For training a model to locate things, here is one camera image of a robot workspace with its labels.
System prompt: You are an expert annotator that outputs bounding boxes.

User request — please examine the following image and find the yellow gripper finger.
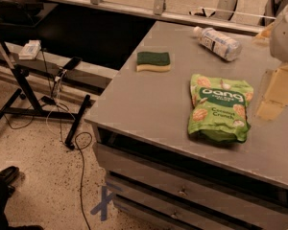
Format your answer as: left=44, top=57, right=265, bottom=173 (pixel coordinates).
left=256, top=63, right=288, bottom=121
left=252, top=23, right=274, bottom=45

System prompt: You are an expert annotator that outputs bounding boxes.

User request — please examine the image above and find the green and yellow sponge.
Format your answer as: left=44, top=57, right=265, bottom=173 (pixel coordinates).
left=136, top=52, right=171, bottom=72

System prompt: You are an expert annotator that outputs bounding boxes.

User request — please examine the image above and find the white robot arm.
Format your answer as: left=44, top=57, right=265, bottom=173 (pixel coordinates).
left=256, top=4, right=288, bottom=121

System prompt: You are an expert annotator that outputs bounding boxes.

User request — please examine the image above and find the clear plastic water bottle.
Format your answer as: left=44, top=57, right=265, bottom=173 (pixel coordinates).
left=193, top=27, right=242, bottom=61

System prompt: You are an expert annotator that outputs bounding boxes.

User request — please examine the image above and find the green snack bag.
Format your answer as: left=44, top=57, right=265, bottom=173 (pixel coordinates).
left=188, top=74, right=253, bottom=143

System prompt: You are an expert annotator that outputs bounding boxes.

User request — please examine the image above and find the lower grey drawer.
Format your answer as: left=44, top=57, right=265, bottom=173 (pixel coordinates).
left=105, top=172, right=234, bottom=230

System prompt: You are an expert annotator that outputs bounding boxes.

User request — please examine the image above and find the grey drawer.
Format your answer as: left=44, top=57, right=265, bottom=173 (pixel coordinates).
left=105, top=172, right=234, bottom=230
left=94, top=144, right=288, bottom=230

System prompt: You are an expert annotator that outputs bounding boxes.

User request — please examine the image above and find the metal window railing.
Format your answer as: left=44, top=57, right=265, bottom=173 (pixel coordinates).
left=47, top=0, right=264, bottom=35

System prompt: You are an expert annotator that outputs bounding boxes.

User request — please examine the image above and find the upper grey drawer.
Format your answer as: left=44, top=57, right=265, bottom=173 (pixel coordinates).
left=94, top=144, right=288, bottom=230

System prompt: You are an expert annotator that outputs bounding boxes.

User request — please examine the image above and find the blue tape cross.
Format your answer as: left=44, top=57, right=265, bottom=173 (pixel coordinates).
left=90, top=182, right=121, bottom=221

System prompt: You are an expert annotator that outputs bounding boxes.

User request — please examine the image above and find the white tissue pack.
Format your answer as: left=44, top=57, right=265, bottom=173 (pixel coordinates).
left=18, top=40, right=41, bottom=60

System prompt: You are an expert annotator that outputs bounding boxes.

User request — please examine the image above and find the black metal stand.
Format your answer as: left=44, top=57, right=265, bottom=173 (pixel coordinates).
left=0, top=39, right=90, bottom=150

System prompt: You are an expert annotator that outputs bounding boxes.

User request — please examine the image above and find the black shoe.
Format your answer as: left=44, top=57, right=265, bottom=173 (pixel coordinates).
left=0, top=166, right=19, bottom=196

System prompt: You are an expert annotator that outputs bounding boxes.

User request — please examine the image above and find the black floor cable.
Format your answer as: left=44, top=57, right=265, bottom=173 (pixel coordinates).
left=71, top=131, right=94, bottom=230

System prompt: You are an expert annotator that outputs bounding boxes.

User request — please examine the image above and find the white charging cable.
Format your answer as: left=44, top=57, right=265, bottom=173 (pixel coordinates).
left=45, top=69, right=76, bottom=142

